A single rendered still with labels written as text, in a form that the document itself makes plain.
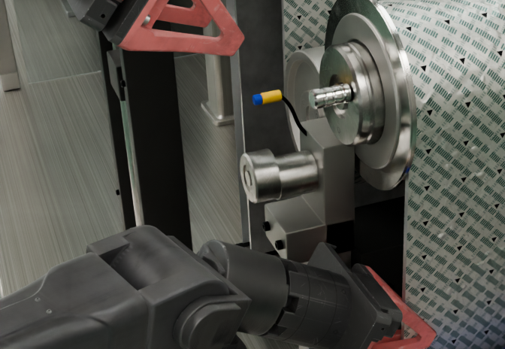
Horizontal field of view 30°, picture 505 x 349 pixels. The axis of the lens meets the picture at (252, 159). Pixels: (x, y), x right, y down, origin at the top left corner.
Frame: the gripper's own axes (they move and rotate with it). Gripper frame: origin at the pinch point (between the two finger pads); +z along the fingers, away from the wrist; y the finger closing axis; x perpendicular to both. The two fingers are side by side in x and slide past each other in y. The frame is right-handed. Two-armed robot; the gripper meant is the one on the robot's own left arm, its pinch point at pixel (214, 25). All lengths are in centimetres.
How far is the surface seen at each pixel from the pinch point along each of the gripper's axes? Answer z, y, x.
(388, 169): 16.5, 2.1, -2.0
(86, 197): 23, -57, -35
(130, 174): 19, -40, -24
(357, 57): 10.7, -0.7, 3.3
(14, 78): 18, -98, -36
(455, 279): 26.3, 4.0, -6.4
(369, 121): 13.0, 1.6, 0.2
